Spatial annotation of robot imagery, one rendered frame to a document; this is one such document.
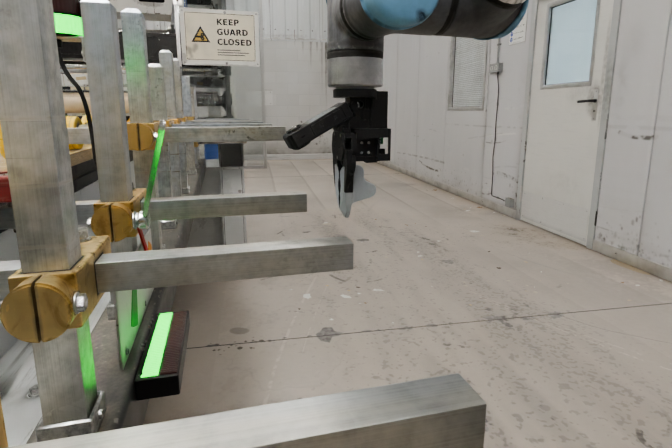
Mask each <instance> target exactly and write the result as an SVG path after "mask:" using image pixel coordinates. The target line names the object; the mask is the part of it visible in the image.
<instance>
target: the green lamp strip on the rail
mask: <svg viewBox="0 0 672 448"><path fill-rule="evenodd" d="M172 314H173V312H170V313H161V315H160V316H159V318H158V321H157V324H156V328H155V331H154V334H153V338H152V341H151V344H150V348H149V351H148V354H147V358H146V361H145V364H144V368H143V371H142V373H143V374H142V375H141V378H143V377H150V376H157V375H158V373H159V369H160V365H161V361H162V356H163V352H164V348H165V344H166V339H167V335H168V331H169V327H170V323H171V318H172Z"/></svg>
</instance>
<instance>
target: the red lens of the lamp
mask: <svg viewBox="0 0 672 448"><path fill-rule="evenodd" d="M80 1H81V0H52V3H53V11H61V12H68V13H73V14H78V15H81V9H80Z"/></svg>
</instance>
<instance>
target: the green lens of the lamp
mask: <svg viewBox="0 0 672 448"><path fill-rule="evenodd" d="M54 20H55V29H56V33H68V34H75V35H80V36H83V28H82V19H81V17H77V16H73V15H67V14H58V13H54Z"/></svg>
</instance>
